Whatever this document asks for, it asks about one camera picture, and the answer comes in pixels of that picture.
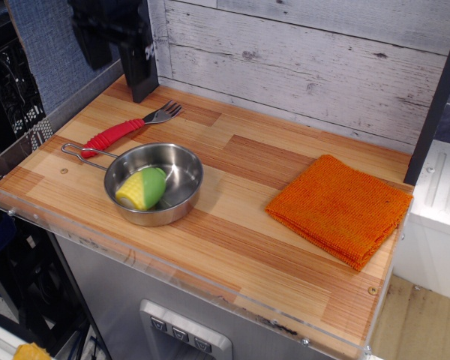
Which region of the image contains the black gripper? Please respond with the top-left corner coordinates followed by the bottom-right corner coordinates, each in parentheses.
top-left (68, 1), bottom-right (153, 86)

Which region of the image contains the red handled metal fork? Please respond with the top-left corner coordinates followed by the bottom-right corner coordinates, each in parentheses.
top-left (80, 100), bottom-right (182, 158)

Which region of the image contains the silver metal pan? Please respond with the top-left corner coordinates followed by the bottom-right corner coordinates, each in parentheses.
top-left (61, 142), bottom-right (204, 227)

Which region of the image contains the orange cloth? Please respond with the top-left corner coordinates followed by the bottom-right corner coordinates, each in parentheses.
top-left (265, 154), bottom-right (413, 271)

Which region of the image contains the black plastic crate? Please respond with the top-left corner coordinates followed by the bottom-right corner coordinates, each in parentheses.
top-left (0, 39), bottom-right (45, 151)

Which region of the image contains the toy corn cob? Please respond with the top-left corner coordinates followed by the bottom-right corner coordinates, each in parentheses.
top-left (115, 167), bottom-right (167, 211)

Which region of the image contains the stainless steel toy cabinet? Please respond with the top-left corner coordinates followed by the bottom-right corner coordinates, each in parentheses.
top-left (56, 236), bottom-right (365, 359)

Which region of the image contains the silver dispenser button panel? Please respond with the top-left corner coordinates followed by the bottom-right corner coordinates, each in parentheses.
top-left (139, 299), bottom-right (233, 359)

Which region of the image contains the yellow object bottom left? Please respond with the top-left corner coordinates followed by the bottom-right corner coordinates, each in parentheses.
top-left (12, 343), bottom-right (52, 360)

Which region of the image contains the white side appliance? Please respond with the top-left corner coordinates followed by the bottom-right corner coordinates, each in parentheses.
top-left (393, 140), bottom-right (450, 298)

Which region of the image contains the dark grey left post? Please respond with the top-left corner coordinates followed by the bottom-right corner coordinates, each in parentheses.
top-left (130, 1), bottom-right (158, 103)

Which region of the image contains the dark grey post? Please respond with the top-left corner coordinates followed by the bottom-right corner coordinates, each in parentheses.
top-left (403, 50), bottom-right (450, 186)
top-left (130, 1), bottom-right (158, 103)

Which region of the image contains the dark grey right post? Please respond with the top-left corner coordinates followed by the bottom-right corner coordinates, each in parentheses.
top-left (403, 50), bottom-right (450, 186)

